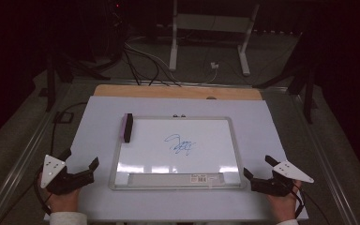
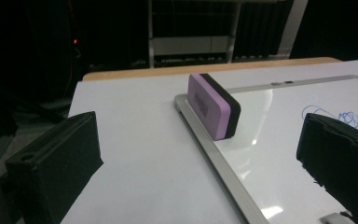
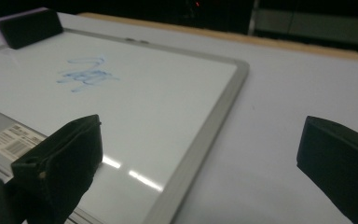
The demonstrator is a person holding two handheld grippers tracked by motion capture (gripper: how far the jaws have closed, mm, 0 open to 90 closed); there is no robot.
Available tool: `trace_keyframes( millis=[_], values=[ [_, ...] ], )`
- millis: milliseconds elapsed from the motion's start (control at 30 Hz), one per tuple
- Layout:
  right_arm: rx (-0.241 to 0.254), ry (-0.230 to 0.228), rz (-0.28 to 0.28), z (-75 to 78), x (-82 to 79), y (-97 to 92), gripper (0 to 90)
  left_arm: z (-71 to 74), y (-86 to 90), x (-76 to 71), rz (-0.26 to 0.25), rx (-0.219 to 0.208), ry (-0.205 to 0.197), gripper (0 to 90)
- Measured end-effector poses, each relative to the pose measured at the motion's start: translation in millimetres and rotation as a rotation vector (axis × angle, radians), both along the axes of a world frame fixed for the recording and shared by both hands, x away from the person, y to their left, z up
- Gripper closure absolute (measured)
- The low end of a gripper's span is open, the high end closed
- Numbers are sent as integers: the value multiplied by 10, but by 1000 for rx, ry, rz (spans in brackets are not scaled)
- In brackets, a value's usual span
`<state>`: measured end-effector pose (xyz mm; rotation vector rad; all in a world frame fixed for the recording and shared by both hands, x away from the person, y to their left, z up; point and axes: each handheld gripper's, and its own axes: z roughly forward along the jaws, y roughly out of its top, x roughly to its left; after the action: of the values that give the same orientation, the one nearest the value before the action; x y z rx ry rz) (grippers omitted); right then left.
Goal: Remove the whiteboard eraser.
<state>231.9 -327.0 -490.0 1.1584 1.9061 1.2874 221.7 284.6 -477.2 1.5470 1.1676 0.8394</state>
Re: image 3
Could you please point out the black whiteboard eraser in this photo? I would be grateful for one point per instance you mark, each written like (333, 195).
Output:
(28, 29)

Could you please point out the white whiteboard with grey frame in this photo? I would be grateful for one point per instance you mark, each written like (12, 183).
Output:
(155, 105)

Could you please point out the dark equipment rack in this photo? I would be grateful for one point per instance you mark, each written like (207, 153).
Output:
(205, 12)

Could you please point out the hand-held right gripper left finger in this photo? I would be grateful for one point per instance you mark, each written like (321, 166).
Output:
(62, 161)

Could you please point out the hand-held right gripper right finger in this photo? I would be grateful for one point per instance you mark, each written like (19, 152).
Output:
(341, 165)

